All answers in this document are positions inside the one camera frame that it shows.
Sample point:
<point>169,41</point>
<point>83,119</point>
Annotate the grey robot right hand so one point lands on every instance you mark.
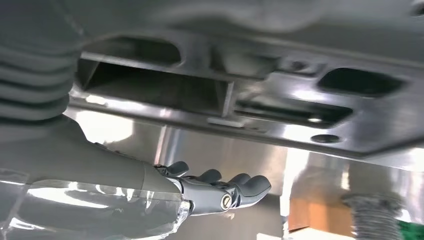
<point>82,172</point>

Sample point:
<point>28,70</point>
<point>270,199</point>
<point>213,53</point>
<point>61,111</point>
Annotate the stainless steel workbench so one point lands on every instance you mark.
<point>215,159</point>

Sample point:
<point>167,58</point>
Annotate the brown cardboard box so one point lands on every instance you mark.
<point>314,213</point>

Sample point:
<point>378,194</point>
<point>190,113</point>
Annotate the grey ribbed cylinder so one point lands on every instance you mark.
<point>374,218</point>

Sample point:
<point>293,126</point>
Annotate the green object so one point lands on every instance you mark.
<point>412,232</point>

